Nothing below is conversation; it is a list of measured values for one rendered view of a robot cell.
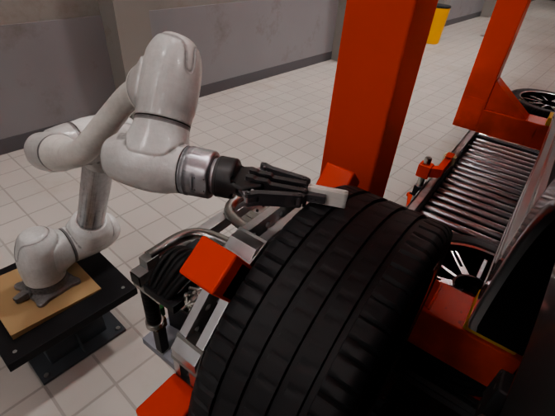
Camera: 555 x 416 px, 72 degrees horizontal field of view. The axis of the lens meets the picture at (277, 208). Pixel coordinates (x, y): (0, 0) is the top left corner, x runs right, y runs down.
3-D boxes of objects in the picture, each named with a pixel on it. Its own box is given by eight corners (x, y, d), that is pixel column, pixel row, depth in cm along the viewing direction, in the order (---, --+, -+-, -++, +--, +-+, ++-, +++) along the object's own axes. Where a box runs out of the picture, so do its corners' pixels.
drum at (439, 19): (424, 38, 743) (434, 2, 706) (443, 42, 723) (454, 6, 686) (415, 41, 718) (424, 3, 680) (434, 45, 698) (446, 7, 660)
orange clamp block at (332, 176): (337, 206, 87) (355, 172, 87) (308, 193, 90) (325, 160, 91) (343, 214, 93) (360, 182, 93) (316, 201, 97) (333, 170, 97)
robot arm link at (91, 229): (55, 240, 163) (104, 219, 178) (75, 269, 160) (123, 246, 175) (58, 108, 108) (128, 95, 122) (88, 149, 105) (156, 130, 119)
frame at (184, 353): (206, 461, 87) (187, 308, 55) (185, 442, 90) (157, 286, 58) (326, 311, 123) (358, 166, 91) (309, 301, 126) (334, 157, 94)
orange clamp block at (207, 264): (234, 305, 64) (211, 295, 56) (201, 283, 68) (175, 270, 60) (257, 270, 66) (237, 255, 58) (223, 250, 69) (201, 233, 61)
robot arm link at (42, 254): (15, 274, 153) (-2, 231, 141) (61, 253, 165) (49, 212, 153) (32, 296, 145) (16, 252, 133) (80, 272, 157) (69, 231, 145)
